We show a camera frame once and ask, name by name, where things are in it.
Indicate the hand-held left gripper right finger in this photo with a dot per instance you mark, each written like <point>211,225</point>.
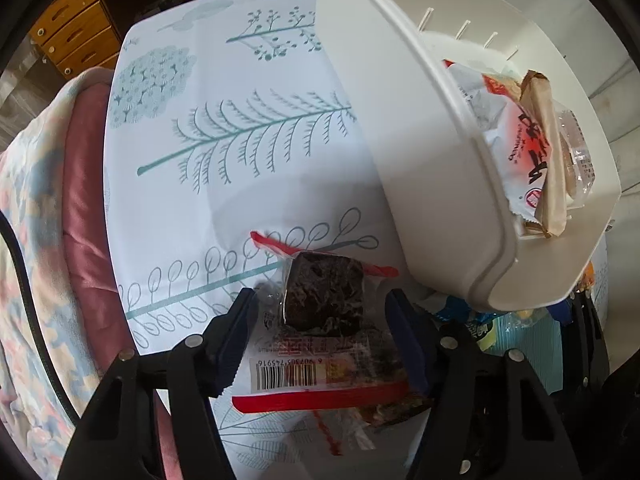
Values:
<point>405,340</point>

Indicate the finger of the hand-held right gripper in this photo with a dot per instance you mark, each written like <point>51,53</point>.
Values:
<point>585,345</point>

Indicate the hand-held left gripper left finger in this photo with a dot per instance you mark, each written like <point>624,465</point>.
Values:
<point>235,340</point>

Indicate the blue candy packet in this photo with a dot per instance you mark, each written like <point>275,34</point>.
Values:
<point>455,310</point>

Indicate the green snack packet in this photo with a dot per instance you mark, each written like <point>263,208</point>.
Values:
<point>482,336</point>

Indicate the dark cake packet red trim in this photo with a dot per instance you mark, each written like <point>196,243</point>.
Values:
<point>320,295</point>

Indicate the clear cake packet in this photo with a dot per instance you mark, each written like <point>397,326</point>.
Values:
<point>575,155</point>

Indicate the white plastic storage bin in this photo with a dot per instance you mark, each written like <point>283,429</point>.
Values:
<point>425,135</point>

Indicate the red and white snack packet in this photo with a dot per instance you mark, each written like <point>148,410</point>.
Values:
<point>515,150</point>

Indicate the brown wafer packet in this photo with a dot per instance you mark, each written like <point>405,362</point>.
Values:
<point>547,125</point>

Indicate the pink bed sheet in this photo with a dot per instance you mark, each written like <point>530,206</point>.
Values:
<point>85,220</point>

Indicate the floral blanket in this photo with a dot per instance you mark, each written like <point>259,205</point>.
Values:
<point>30,310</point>

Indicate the tree-print tablecloth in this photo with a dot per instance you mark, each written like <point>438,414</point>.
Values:
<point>225,85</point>

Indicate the wooden desk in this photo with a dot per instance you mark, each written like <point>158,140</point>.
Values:
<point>75,25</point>

